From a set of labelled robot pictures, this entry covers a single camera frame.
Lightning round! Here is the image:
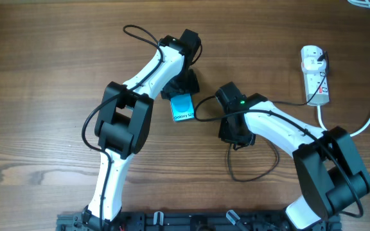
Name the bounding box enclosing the blue screen Galaxy smartphone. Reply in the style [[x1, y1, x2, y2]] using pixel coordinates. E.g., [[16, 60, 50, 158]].
[[170, 94, 194, 122]]

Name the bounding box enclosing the black charger cable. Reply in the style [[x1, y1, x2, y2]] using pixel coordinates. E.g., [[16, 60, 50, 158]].
[[226, 50, 330, 183]]

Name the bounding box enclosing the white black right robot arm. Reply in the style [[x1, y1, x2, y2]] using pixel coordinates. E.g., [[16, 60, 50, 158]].
[[215, 82, 370, 230]]

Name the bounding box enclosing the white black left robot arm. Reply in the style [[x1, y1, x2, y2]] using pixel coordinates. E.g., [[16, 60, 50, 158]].
[[82, 30, 202, 230]]

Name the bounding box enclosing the white charger plug adapter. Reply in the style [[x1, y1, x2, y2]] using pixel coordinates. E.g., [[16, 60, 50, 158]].
[[301, 56, 327, 74]]

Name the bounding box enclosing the white power strip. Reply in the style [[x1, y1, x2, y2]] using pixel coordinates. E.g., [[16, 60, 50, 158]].
[[301, 45, 330, 107]]

